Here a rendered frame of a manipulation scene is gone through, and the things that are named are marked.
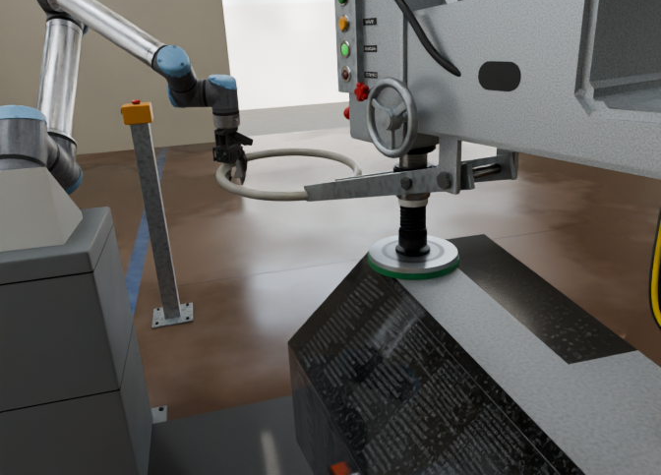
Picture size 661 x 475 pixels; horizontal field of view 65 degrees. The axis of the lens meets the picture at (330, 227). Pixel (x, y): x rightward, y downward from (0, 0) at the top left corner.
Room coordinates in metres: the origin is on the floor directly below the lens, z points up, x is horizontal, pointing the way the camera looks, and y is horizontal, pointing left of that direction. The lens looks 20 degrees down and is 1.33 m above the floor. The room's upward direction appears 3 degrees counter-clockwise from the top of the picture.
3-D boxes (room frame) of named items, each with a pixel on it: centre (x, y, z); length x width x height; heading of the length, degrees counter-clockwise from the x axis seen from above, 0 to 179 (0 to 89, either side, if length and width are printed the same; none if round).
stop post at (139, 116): (2.41, 0.84, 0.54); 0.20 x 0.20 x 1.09; 14
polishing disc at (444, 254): (1.17, -0.20, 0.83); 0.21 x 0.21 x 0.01
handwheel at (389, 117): (1.01, -0.15, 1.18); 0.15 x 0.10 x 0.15; 30
